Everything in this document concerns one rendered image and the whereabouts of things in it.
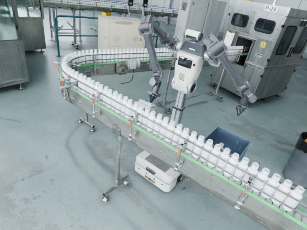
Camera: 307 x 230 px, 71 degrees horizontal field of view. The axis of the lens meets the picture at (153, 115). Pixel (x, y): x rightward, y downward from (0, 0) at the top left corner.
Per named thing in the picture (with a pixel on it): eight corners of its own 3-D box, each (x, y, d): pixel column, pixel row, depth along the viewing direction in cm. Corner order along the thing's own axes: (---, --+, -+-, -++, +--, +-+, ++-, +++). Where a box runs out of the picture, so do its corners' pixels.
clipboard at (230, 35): (223, 44, 499) (227, 29, 482) (230, 47, 483) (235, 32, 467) (221, 44, 496) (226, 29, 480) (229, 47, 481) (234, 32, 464)
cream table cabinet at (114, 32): (132, 59, 649) (135, 17, 589) (142, 66, 608) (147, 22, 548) (97, 61, 590) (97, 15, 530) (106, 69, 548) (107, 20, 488)
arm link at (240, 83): (220, 38, 136) (206, 50, 139) (224, 41, 131) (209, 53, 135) (248, 82, 158) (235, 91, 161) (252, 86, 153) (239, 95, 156)
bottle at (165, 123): (168, 136, 166) (172, 118, 157) (162, 139, 162) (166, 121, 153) (162, 133, 169) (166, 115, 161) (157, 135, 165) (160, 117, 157)
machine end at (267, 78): (242, 78, 645) (270, 4, 543) (283, 97, 558) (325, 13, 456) (205, 84, 558) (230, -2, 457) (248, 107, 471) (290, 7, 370)
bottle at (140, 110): (142, 125, 174) (145, 107, 165) (134, 124, 173) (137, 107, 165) (142, 121, 179) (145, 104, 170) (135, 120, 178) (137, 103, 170)
